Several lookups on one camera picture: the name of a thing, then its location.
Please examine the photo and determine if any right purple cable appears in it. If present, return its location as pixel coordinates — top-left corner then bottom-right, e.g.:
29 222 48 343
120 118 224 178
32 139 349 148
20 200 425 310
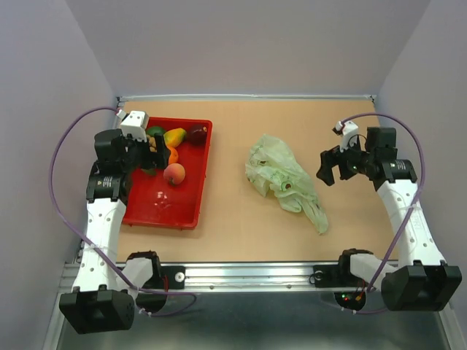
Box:
339 112 427 316

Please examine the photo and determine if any fake longan bunch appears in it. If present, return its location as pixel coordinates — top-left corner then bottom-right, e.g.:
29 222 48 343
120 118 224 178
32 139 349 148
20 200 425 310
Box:
147 135 157 152

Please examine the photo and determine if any dark red fake plum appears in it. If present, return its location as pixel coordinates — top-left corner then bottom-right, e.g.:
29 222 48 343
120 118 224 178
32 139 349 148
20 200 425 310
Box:
186 125 208 145

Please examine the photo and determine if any yellow green fake mango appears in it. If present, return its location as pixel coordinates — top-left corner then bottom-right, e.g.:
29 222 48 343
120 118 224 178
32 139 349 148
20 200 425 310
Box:
163 128 187 148

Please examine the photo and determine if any small green fake leaf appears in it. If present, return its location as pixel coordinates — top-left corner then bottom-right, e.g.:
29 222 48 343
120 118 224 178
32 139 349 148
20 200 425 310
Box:
142 168 157 176

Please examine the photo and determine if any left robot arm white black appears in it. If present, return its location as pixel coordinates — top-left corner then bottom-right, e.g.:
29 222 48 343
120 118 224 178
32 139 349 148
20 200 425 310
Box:
59 129 170 334

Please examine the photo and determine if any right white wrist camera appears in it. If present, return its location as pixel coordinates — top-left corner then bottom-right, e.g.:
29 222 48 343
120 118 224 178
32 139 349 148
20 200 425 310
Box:
332 121 358 152

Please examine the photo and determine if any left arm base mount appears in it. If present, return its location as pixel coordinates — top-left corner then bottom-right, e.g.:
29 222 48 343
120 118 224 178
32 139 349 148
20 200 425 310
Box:
143 265 186 291

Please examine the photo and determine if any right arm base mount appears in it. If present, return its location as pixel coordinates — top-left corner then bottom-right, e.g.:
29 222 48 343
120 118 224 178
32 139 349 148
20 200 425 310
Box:
309 263 377 292

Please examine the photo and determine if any green fake lime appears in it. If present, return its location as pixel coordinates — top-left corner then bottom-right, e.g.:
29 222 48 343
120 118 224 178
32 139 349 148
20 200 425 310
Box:
146 125 166 137

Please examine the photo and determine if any pale green plastic bag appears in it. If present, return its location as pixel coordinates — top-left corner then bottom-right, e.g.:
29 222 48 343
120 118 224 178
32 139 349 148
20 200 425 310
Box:
245 134 329 235

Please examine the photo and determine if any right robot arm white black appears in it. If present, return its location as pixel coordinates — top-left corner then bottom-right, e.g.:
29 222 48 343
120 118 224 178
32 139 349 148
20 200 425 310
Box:
317 122 462 311

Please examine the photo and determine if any aluminium rail frame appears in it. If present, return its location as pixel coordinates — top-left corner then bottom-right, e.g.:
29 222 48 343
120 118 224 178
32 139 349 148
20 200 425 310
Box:
43 93 457 350

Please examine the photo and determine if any fake orange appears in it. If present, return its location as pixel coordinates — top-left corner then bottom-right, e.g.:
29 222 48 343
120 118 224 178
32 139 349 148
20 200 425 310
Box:
167 146 179 166

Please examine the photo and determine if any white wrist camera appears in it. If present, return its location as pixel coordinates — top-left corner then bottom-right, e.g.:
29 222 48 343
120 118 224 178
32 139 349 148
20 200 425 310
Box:
332 121 358 152
120 111 149 142

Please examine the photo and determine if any red plastic tray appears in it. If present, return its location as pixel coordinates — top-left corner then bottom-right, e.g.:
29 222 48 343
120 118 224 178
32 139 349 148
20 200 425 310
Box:
123 117 212 230

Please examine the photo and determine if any fake peach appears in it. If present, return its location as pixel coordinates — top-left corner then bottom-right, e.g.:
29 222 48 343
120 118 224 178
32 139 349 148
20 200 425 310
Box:
163 163 185 186

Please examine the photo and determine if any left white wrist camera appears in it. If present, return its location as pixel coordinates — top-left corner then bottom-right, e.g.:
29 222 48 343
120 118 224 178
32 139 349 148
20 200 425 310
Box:
120 111 149 142

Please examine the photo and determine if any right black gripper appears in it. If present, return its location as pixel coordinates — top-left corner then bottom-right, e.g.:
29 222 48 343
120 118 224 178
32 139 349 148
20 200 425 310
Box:
315 133 374 185

